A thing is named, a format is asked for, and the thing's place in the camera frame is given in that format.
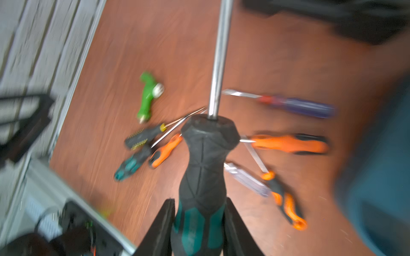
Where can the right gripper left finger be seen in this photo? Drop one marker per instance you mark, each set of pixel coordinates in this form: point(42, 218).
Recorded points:
point(157, 242)

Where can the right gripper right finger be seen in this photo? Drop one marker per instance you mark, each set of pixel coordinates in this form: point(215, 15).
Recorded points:
point(238, 240)

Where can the green black screwdriver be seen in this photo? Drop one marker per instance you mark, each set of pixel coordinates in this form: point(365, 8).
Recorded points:
point(135, 161)
point(198, 229)

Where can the clear handle screwdriver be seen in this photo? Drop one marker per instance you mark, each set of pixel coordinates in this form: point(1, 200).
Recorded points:
point(248, 180)

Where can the orange black curved screwdriver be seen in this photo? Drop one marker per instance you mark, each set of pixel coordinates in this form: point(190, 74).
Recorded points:
point(285, 201)

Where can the orange slim screwdriver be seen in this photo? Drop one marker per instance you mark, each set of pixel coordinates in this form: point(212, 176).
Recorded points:
point(163, 152)

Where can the black yellow screwdriver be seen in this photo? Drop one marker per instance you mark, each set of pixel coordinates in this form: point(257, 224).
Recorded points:
point(144, 136)

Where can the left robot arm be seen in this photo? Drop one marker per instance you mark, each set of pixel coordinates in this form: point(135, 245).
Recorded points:
point(30, 128)

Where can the orange black long screwdriver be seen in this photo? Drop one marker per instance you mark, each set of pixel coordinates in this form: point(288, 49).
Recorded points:
point(298, 143)

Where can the teal storage box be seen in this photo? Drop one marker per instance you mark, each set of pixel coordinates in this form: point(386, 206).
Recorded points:
point(373, 190)

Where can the blue red screwdriver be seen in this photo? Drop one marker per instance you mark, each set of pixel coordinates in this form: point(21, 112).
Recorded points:
point(292, 105)

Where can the green pipe fitting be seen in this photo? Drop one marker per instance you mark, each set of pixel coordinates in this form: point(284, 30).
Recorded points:
point(152, 90)

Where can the black plastic tool case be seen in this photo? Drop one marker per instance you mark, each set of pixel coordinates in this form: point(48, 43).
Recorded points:
point(372, 22)

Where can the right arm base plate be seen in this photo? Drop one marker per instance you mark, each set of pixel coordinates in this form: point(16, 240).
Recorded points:
point(71, 232)

